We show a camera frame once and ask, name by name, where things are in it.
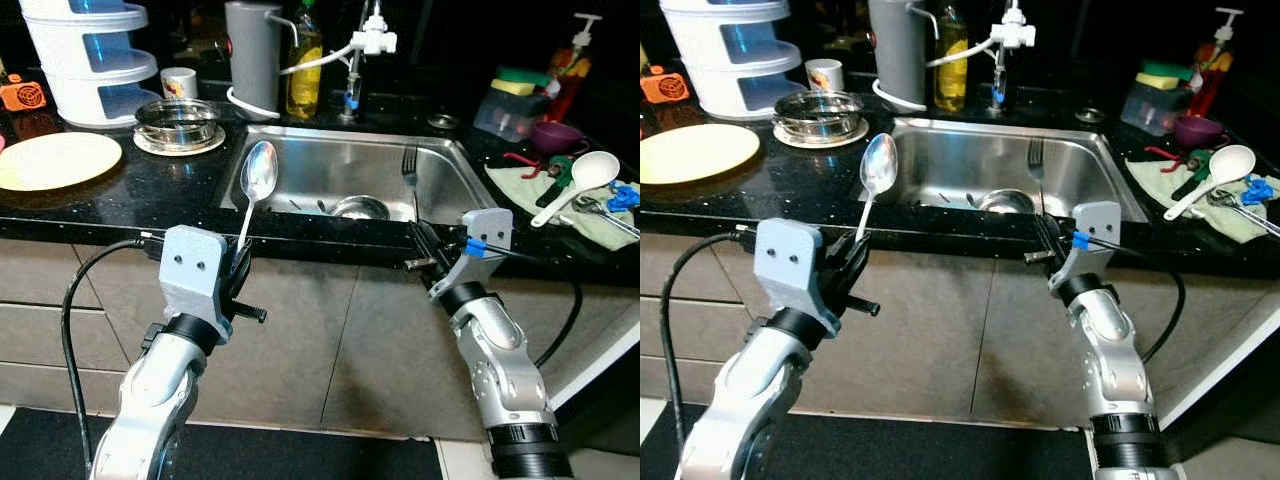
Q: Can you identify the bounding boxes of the white faucet hose fitting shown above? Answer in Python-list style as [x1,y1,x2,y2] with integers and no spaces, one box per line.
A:
[924,0,1037,70]
[279,0,399,77]

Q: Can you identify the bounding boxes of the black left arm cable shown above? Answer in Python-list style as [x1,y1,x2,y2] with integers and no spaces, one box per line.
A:
[659,229,762,453]
[59,236,167,473]

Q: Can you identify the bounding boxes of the grey cabinet front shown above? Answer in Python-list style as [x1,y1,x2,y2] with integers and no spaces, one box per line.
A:
[640,230,1280,431]
[0,238,641,443]

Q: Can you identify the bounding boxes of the pale green dish cloth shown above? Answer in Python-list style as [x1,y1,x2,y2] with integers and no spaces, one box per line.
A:
[484,164,641,252]
[1124,157,1280,245]

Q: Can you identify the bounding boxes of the yellow plate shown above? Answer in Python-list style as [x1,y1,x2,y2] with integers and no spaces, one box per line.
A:
[0,131,124,193]
[640,122,762,186]

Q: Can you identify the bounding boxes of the red soap pump bottle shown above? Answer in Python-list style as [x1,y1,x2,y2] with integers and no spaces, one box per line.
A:
[544,11,604,124]
[1187,7,1245,117]

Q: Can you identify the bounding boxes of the metal tap with blue tag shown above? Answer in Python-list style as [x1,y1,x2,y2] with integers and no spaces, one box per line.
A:
[989,44,1012,112]
[339,44,364,124]

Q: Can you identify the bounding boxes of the white tiered storage rack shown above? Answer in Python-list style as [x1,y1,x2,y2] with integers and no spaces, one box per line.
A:
[659,0,812,120]
[17,0,164,130]

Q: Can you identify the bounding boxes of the white plate under bowl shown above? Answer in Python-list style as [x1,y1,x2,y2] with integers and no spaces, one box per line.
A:
[132,124,228,158]
[771,117,870,150]

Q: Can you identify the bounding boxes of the stainless steel sink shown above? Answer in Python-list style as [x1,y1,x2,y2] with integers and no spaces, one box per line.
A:
[217,124,500,227]
[854,117,1150,224]

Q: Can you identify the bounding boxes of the black floor mat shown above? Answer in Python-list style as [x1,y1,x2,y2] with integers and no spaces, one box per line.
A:
[0,404,447,480]
[640,399,1097,480]

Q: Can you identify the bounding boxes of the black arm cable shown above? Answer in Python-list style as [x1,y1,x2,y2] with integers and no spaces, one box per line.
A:
[484,244,585,367]
[659,229,762,453]
[1089,236,1187,364]
[59,236,167,473]

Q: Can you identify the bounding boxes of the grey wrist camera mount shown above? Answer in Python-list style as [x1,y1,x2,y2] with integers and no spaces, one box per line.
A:
[157,224,230,327]
[1047,199,1124,292]
[429,207,515,300]
[754,217,827,322]

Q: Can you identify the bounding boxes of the small orange device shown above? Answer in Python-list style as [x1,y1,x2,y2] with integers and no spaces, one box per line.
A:
[640,67,690,105]
[0,77,49,112]

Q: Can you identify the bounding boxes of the thin metal utensil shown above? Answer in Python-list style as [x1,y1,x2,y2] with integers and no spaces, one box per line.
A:
[1209,189,1280,239]
[574,194,641,242]

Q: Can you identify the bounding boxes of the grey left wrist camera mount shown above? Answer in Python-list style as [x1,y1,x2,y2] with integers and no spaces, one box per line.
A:
[157,224,230,327]
[754,217,827,322]

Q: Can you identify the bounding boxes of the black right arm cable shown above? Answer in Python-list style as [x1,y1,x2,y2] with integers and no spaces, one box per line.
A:
[1089,236,1187,364]
[484,244,585,367]

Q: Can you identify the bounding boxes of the grey cylindrical water filter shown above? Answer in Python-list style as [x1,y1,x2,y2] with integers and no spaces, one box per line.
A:
[224,1,287,114]
[867,0,932,107]

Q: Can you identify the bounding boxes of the yellow oil bottle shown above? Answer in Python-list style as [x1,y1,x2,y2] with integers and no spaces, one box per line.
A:
[286,0,324,122]
[931,0,970,114]

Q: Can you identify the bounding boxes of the yellow green sponge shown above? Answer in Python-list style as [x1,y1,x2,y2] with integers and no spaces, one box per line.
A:
[1134,61,1194,92]
[494,66,554,99]

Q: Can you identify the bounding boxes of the green handled kitchen tool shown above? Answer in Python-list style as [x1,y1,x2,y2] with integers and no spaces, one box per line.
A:
[539,154,577,197]
[1179,149,1214,202]

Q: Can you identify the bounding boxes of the round steel bowl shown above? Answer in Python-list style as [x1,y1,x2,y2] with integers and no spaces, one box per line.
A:
[771,89,865,142]
[134,97,222,150]

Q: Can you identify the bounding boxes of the purple cup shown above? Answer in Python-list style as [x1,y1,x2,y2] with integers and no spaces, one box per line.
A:
[1171,114,1230,152]
[529,119,587,157]

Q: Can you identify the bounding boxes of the clear plastic sponge container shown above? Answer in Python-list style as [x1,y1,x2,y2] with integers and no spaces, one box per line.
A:
[1119,79,1192,137]
[472,84,552,144]

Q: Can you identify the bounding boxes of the red handled scissors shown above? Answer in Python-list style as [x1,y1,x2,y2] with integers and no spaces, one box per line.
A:
[502,149,550,180]
[1144,144,1192,174]

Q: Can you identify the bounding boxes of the metal spoon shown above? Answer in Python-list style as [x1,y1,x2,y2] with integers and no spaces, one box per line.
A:
[854,132,900,242]
[232,139,280,257]

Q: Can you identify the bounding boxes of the white plastic ladle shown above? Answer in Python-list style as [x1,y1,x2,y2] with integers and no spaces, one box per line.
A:
[1162,144,1258,222]
[529,151,622,230]

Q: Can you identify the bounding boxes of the white hose loop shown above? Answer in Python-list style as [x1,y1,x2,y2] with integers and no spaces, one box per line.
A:
[871,79,937,114]
[227,87,292,122]

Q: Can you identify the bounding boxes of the white printed mug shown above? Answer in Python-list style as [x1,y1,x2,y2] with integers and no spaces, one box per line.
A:
[804,57,845,95]
[159,66,199,102]

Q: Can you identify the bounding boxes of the metal fork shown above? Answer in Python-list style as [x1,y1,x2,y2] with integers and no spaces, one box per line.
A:
[399,144,422,227]
[1026,136,1047,217]

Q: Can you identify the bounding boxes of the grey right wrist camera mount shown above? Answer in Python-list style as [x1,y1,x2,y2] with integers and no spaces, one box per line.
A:
[1047,199,1124,292]
[429,207,515,300]

